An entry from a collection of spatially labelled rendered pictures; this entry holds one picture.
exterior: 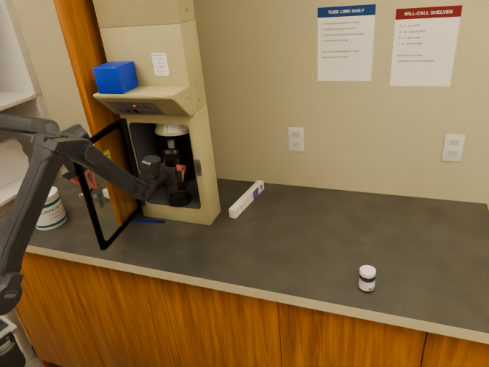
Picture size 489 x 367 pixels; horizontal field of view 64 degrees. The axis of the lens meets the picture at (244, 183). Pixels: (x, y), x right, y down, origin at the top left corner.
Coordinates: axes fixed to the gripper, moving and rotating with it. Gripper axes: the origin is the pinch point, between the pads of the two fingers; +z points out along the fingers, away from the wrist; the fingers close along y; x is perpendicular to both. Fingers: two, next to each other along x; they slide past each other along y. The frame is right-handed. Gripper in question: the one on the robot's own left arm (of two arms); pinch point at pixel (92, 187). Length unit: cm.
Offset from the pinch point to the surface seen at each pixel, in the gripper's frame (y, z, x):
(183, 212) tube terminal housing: -12.7, 29.8, -19.5
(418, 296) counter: -89, 71, 11
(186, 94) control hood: -44.2, -10.9, -16.3
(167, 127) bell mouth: -26.6, -3.1, -22.6
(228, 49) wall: -49, -15, -62
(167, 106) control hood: -37.7, -10.8, -12.1
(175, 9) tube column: -55, -35, -20
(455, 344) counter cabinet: -94, 84, 18
